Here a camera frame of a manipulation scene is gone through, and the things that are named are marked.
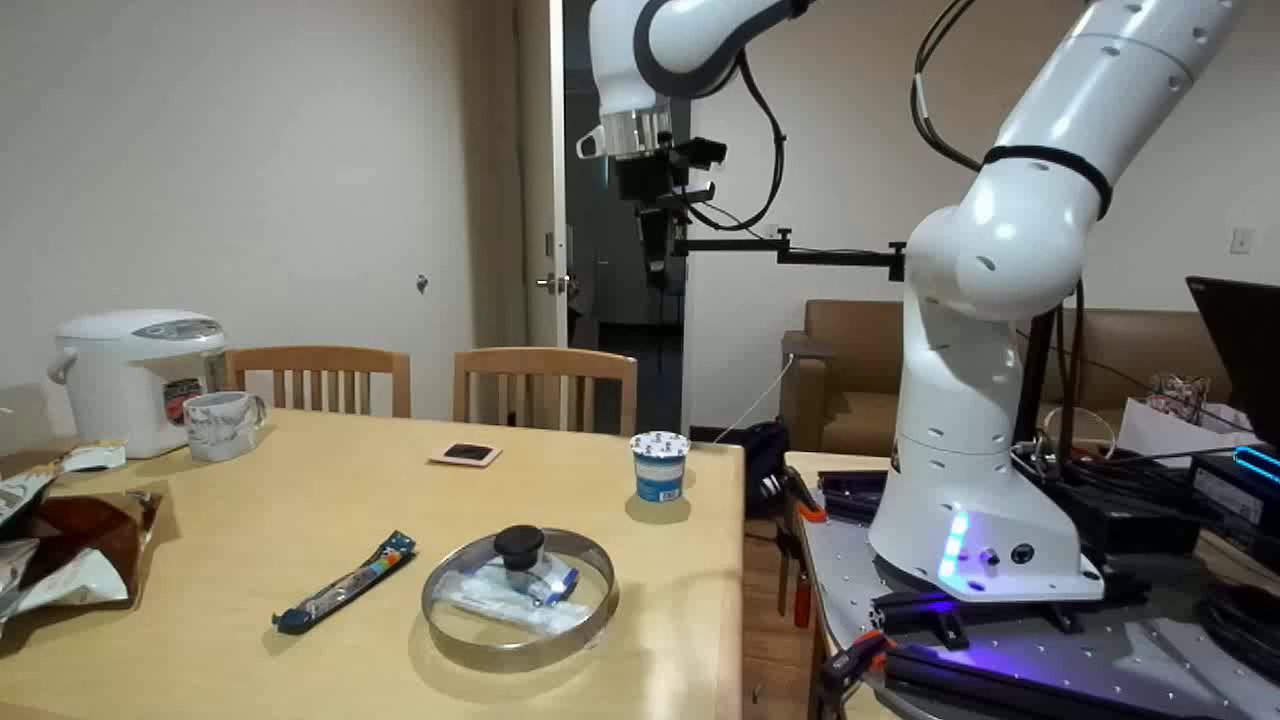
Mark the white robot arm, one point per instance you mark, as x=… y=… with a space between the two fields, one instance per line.
x=954 y=511

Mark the brown sofa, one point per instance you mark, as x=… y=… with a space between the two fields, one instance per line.
x=841 y=370

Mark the brown snack bags pile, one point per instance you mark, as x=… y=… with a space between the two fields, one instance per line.
x=71 y=549

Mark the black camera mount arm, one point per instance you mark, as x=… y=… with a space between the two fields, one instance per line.
x=784 y=248

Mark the wooden chair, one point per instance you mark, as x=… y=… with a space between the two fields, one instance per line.
x=547 y=386
x=321 y=379

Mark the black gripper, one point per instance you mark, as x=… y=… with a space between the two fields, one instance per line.
x=664 y=165

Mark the black laptop screen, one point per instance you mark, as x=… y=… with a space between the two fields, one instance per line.
x=1245 y=335

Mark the glass pot lid black knob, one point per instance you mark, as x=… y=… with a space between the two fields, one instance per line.
x=523 y=596

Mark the left wooden chair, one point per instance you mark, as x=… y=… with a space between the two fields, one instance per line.
x=321 y=379

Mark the grey metal robot base plate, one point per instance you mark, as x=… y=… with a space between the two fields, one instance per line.
x=933 y=658

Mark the white door with handle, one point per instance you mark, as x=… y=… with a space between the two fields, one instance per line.
x=543 y=168

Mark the blue grey snack bar packet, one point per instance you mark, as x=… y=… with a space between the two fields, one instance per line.
x=394 y=553

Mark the white electric water boiler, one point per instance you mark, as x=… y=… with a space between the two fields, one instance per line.
x=133 y=370

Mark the black electronics box blue light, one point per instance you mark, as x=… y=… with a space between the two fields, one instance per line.
x=1241 y=484

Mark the right wooden chair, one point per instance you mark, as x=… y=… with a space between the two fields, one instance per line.
x=547 y=386

